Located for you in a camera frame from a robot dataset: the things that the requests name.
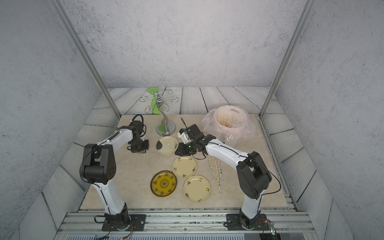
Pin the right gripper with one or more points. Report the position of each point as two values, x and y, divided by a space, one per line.
182 149

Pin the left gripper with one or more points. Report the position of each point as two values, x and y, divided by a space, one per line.
134 150

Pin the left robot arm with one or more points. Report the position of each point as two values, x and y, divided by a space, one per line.
99 168

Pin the wrapped chopsticks on table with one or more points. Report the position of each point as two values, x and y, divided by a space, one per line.
211 167
219 174

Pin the cream floral plate middle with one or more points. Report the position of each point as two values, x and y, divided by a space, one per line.
184 167

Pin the cream floral plate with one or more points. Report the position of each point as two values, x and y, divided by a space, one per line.
196 189
184 167

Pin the cream plate with black spot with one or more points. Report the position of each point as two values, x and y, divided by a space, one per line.
167 145

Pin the silver metal hook stand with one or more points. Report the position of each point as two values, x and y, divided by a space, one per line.
166 127

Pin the cream floral plate front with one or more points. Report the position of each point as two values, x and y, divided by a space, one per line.
196 189

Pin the yellow patterned plate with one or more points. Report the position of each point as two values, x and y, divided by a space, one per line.
163 183

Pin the white bucket with pink bag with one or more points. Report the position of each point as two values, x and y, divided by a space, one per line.
229 124

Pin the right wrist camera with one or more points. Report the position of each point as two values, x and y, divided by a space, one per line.
184 136

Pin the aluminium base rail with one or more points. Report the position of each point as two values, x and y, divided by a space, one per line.
273 224

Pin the left aluminium frame post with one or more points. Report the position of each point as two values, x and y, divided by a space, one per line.
70 30

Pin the aluminium frame post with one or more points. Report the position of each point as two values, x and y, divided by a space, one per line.
305 15
70 30

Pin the right aluminium frame post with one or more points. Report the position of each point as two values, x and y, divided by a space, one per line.
305 15

